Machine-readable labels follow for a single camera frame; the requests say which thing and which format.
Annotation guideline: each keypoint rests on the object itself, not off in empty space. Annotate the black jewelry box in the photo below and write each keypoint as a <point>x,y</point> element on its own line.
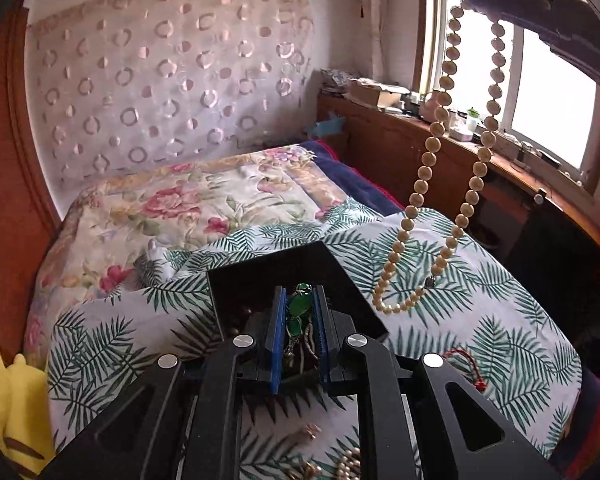
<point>350,290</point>

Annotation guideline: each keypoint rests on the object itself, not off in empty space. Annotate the green cap bottle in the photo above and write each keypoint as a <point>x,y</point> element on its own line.
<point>472,120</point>

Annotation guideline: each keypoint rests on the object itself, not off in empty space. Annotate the navy blanket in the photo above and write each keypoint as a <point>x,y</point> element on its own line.
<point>360,180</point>

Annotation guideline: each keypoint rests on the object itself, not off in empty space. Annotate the cardboard box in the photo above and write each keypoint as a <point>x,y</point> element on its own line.
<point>375,95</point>

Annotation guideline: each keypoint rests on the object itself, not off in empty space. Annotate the wooden cabinet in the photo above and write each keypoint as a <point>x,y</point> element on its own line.
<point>405,150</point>

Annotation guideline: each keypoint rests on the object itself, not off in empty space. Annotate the white tissue box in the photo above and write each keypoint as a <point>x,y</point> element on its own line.
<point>460,135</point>

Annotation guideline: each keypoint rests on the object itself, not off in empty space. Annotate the blue paper bag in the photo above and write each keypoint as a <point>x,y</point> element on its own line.
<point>330,127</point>

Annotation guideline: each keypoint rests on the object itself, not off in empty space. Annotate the small earring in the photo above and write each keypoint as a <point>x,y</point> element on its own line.
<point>311,430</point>

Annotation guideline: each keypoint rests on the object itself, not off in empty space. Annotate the window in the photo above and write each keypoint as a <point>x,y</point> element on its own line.
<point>530,85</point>

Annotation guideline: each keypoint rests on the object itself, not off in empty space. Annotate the yellow plush toy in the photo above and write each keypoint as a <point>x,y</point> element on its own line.
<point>15,410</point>

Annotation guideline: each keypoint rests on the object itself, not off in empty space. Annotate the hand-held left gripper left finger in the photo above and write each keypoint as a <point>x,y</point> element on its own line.
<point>278,330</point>

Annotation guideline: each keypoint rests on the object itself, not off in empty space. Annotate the circle print curtain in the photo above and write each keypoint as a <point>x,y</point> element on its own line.
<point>155,85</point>

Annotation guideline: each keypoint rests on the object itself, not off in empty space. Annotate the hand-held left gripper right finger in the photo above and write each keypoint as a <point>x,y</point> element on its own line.
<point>321,330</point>

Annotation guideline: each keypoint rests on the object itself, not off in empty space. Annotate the white jug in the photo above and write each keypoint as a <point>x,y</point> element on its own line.
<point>430,107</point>

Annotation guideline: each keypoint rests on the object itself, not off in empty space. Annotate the small pearl strand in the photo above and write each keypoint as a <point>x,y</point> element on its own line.
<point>349,462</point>

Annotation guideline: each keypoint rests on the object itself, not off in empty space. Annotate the floral quilt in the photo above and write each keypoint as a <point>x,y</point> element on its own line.
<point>180,200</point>

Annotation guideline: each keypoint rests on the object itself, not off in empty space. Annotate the leaf print sheet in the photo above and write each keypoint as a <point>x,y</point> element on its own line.
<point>480,320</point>

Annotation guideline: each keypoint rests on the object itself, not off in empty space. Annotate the patterned cloth pile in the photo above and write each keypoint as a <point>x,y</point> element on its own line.
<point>335,77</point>

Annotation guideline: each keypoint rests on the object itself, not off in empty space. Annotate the wooden wardrobe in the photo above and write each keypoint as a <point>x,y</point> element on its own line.
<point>10,185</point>

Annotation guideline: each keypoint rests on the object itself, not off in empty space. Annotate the light window drape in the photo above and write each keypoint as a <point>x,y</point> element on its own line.
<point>375,10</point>

